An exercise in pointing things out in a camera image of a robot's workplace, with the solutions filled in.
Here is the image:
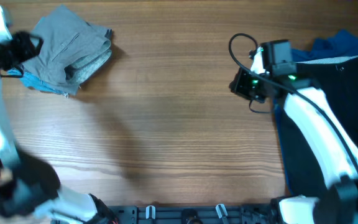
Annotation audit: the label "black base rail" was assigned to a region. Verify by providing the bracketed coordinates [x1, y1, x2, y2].
[111, 203, 280, 224]

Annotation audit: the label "folded blue denim jeans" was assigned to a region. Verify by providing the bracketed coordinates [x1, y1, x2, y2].
[19, 72, 69, 98]

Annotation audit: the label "dark blue garment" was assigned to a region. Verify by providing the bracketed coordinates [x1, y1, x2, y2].
[272, 29, 358, 187]

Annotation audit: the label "grey shorts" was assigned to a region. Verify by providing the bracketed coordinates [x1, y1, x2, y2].
[23, 5, 112, 95]

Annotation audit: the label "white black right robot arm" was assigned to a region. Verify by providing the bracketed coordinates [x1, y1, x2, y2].
[230, 40, 358, 223]

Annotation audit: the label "black garment with mesh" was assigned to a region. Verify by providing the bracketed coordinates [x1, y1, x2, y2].
[275, 57, 358, 197]

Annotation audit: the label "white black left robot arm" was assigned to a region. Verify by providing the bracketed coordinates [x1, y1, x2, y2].
[0, 5, 119, 223]

